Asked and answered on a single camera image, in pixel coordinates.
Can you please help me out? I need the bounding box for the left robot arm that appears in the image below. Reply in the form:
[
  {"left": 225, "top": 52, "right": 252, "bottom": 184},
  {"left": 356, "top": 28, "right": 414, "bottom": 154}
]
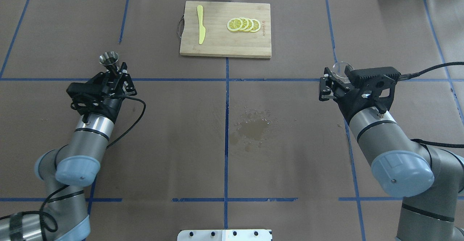
[{"left": 1, "top": 62, "right": 137, "bottom": 241}]

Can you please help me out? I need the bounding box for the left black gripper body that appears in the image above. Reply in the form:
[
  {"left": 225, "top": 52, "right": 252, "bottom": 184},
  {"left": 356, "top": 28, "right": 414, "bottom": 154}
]
[{"left": 66, "top": 71, "right": 137, "bottom": 123}]

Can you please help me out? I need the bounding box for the bamboo cutting board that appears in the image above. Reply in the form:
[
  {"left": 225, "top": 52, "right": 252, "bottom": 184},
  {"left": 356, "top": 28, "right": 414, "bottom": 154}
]
[{"left": 179, "top": 0, "right": 272, "bottom": 59}]

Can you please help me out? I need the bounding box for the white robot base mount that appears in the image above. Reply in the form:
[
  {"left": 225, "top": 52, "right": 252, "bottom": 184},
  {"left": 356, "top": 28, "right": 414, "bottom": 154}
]
[{"left": 177, "top": 228, "right": 273, "bottom": 241}]

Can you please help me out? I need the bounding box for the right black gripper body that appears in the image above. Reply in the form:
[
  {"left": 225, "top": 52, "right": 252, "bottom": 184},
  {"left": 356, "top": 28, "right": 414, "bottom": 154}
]
[{"left": 333, "top": 67, "right": 401, "bottom": 124}]

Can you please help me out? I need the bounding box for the lemon slice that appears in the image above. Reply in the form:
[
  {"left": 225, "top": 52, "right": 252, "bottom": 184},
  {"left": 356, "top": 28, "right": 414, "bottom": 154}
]
[{"left": 226, "top": 17, "right": 262, "bottom": 33}]

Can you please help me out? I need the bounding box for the steel cocktail shaker cup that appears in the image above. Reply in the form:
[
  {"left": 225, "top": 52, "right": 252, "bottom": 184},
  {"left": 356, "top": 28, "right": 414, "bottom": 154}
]
[{"left": 99, "top": 51, "right": 119, "bottom": 76}]

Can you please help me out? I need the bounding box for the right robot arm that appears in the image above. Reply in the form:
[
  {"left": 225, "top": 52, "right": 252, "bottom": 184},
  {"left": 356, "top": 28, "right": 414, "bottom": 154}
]
[{"left": 319, "top": 62, "right": 464, "bottom": 241}]

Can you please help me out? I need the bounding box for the yellow plastic knife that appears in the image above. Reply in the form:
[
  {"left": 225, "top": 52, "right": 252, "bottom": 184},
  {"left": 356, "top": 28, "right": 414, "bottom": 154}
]
[{"left": 196, "top": 5, "right": 207, "bottom": 45}]

